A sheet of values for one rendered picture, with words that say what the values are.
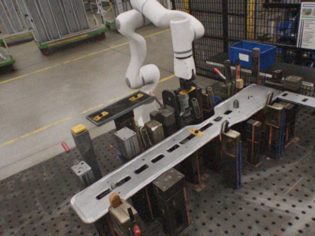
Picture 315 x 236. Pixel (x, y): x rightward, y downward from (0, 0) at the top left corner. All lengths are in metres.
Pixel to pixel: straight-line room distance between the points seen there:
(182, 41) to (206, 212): 0.84
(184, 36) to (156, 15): 0.19
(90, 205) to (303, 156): 1.24
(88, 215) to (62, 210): 0.54
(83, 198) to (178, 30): 0.82
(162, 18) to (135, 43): 0.37
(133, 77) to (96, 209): 0.87
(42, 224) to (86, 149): 0.49
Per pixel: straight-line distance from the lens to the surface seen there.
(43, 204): 1.81
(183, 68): 1.28
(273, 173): 1.70
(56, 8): 8.39
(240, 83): 1.87
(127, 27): 1.59
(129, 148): 1.37
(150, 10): 1.38
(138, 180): 1.26
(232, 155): 1.44
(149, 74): 1.79
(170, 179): 1.19
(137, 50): 1.68
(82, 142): 1.44
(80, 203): 1.25
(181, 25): 1.22
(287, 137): 1.87
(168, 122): 1.54
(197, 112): 1.63
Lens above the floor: 1.84
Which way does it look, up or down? 30 degrees down
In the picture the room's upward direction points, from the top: 10 degrees counter-clockwise
